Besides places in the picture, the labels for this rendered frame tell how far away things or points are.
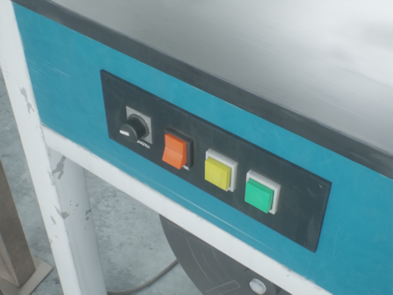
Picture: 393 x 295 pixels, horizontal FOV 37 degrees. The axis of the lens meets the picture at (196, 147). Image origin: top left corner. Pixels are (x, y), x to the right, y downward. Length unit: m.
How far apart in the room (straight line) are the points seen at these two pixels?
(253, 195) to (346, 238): 0.09
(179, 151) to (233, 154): 0.06
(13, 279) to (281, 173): 0.83
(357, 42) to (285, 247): 0.20
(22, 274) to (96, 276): 0.25
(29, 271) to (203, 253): 0.41
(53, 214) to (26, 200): 0.53
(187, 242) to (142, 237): 0.30
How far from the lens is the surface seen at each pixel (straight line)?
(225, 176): 0.52
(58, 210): 0.86
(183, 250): 1.04
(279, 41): 0.52
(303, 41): 0.53
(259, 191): 0.50
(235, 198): 0.55
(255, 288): 0.90
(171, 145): 0.55
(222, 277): 1.02
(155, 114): 0.55
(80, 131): 0.68
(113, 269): 1.25
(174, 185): 0.61
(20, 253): 1.20
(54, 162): 0.80
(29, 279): 1.27
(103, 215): 1.35
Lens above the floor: 1.02
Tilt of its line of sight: 43 degrees down
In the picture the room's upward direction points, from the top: straight up
